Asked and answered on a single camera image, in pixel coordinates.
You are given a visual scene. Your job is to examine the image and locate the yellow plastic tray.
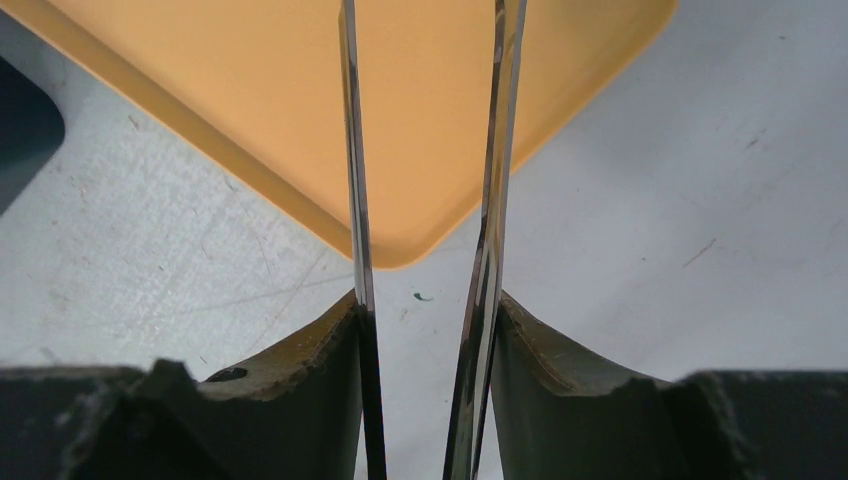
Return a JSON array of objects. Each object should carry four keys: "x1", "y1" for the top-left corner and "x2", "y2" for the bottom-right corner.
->
[{"x1": 1, "y1": 1, "x2": 677, "y2": 269}]

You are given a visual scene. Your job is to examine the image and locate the blue chocolate box with insert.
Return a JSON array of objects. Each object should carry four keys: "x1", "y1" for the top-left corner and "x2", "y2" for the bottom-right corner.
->
[{"x1": 1, "y1": 60, "x2": 65, "y2": 211}]

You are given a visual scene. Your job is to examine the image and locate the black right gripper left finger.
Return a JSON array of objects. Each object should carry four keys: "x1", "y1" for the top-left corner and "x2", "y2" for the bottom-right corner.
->
[{"x1": 133, "y1": 292, "x2": 362, "y2": 479}]

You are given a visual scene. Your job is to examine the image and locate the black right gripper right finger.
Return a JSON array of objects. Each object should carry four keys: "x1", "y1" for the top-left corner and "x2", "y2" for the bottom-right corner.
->
[{"x1": 491, "y1": 294, "x2": 749, "y2": 479}]

